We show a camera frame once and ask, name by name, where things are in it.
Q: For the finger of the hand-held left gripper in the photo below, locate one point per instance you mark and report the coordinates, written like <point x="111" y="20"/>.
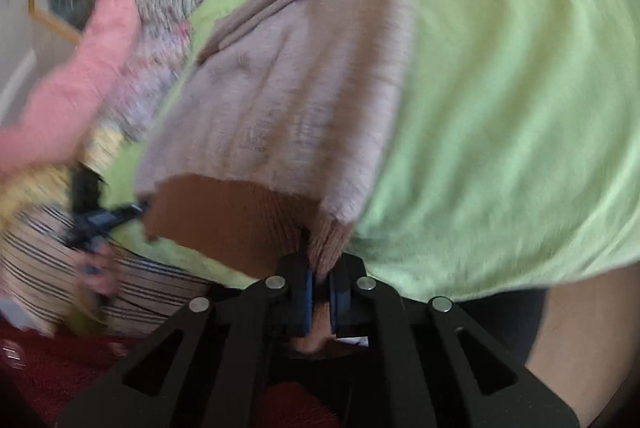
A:
<point x="127" y="213"/>

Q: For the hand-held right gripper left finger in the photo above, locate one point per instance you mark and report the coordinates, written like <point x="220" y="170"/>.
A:
<point x="305" y="303"/>

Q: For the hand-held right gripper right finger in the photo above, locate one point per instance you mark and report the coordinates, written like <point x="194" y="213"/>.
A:
<point x="340" y="303"/>

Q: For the beige knit sweater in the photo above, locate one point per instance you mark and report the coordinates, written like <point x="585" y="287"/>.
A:
<point x="290" y="108"/>

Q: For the person's left forearm pink sleeve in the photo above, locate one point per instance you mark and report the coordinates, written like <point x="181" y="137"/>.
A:
<point x="85" y="83"/>

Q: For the person's left hand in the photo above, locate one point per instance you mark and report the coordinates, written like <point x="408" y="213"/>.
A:
<point x="100" y="270"/>

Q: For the yellow patterned cloth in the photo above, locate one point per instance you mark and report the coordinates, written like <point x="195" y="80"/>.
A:
<point x="35" y="188"/>

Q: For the striped cloth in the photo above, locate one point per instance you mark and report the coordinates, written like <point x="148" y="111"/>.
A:
<point x="45" y="273"/>

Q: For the light green bed sheet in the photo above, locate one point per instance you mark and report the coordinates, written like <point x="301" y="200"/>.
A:
<point x="500" y="108"/>

